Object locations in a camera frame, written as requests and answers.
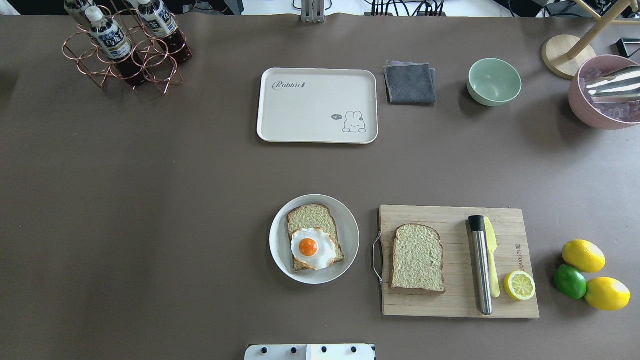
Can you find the white round plate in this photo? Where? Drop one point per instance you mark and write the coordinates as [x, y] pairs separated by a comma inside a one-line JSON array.
[[348, 237]]

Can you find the bread slice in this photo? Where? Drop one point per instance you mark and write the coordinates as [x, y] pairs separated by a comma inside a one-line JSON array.
[[312, 215], [417, 257]]

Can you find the cream rabbit serving tray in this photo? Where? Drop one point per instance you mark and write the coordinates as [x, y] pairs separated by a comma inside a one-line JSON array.
[[317, 105]]

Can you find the bread slice under egg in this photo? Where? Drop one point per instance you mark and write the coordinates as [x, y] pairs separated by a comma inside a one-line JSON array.
[[312, 215]]

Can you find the fried egg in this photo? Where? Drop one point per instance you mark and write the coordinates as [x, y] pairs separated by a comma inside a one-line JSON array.
[[314, 248]]

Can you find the folded grey cloth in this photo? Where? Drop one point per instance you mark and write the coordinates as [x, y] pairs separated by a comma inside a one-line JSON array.
[[410, 83]]

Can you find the steel muddler black tip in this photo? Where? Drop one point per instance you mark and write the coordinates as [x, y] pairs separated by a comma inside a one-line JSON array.
[[482, 272]]

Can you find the yellow plastic knife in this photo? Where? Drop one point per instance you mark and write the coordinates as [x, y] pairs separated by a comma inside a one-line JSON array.
[[492, 246]]

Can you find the mint green bowl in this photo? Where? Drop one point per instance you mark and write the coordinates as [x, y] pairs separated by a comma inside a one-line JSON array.
[[493, 82]]

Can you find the half lemon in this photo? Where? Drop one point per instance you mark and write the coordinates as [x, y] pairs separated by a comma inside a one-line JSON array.
[[520, 285]]

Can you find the right tea bottle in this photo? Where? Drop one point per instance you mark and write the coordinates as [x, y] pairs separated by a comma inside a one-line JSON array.
[[160, 24]]

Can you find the tea bottle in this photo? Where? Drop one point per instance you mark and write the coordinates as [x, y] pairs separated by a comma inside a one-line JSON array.
[[160, 24], [116, 46], [76, 9]]

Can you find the front tea bottle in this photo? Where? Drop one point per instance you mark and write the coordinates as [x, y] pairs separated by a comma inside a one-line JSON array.
[[116, 46]]

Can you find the green lime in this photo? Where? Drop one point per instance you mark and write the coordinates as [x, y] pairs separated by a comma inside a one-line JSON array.
[[570, 281]]

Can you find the upper whole lemon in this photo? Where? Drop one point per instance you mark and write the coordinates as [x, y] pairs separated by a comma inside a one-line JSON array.
[[583, 255]]

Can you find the whole lemon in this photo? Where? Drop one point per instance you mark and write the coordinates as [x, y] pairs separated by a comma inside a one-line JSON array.
[[607, 294], [583, 255]]

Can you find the wooden stand with round base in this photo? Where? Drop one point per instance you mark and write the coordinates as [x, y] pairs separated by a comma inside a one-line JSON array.
[[564, 54]]

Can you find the back tea bottle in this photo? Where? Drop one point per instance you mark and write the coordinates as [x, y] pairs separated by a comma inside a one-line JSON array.
[[76, 9]]

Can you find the pink ice bowl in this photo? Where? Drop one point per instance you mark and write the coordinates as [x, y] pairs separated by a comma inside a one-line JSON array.
[[581, 106]]

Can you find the lower whole lemon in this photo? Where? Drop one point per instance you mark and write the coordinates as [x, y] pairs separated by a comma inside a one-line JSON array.
[[607, 294]]

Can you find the steel ice scoop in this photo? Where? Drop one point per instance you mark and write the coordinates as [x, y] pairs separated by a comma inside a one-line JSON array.
[[621, 86]]

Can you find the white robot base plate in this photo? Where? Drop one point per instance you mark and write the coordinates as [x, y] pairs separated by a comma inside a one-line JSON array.
[[331, 351]]

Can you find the copper wire bottle rack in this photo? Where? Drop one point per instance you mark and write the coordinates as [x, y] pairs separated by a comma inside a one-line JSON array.
[[159, 68]]

